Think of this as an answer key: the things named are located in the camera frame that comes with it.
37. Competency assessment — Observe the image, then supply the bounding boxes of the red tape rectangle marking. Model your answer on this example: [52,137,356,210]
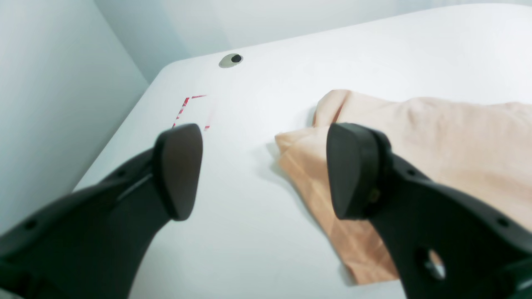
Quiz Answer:
[172,95,215,131]

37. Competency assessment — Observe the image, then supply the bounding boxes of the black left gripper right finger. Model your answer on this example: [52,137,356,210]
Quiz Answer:
[326,123,532,299]

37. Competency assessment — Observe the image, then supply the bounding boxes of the peach t-shirt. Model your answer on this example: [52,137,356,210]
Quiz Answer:
[274,90,532,284]

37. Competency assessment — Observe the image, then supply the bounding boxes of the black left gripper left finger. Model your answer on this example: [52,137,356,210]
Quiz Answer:
[0,124,203,299]

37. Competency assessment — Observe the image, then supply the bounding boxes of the right table cable grommet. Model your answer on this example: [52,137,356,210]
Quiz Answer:
[219,53,244,69]

